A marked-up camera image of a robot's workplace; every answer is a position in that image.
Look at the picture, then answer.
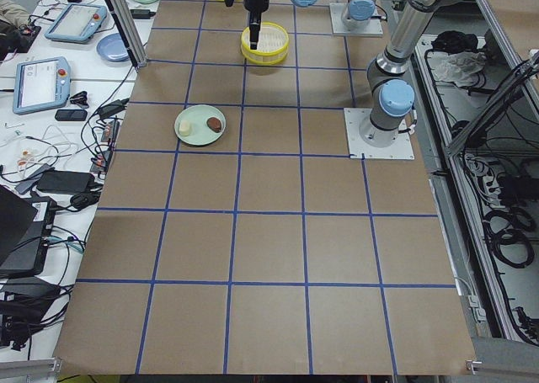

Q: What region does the white bun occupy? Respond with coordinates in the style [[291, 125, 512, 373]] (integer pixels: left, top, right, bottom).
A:
[[178, 120, 193, 137]]

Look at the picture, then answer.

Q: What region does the mint green plate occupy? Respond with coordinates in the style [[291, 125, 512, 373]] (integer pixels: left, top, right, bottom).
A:
[[173, 104, 227, 146]]

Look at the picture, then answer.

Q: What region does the brown bun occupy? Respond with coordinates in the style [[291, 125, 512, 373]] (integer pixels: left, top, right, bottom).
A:
[[206, 117, 222, 133]]

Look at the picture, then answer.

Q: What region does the small black charger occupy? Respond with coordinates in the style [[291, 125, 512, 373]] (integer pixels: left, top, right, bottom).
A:
[[130, 8, 156, 19]]

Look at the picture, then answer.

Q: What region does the blue plate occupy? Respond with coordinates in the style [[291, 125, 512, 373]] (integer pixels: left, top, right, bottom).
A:
[[96, 33, 130, 62]]

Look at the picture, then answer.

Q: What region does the far teach pendant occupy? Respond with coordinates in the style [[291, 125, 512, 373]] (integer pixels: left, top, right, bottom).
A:
[[45, 3, 108, 44]]

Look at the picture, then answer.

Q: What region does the teach pendant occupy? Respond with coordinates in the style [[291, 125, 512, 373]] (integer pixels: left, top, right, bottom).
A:
[[13, 56, 71, 115], [45, 3, 108, 44]]

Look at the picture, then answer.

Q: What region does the crumpled white cloth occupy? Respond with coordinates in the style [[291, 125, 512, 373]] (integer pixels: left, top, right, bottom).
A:
[[432, 51, 487, 88]]

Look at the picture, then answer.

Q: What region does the black phone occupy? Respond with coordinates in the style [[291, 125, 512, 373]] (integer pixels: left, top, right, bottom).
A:
[[55, 109, 88, 122]]

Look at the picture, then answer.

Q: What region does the near teach pendant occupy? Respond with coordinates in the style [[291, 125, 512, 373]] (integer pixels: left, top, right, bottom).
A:
[[13, 56, 71, 115]]

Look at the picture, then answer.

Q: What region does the black power adapter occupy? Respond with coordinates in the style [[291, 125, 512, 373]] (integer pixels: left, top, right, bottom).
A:
[[36, 171, 95, 194]]

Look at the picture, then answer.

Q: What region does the black laptop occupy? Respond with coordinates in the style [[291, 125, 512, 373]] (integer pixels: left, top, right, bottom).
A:
[[1, 187, 56, 279]]

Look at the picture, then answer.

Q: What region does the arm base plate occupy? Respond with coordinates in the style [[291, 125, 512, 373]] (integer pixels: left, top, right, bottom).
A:
[[344, 108, 414, 161], [329, 0, 383, 37]]

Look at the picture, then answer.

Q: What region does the aluminium frame post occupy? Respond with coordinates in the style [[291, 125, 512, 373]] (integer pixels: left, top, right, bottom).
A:
[[104, 0, 147, 71]]

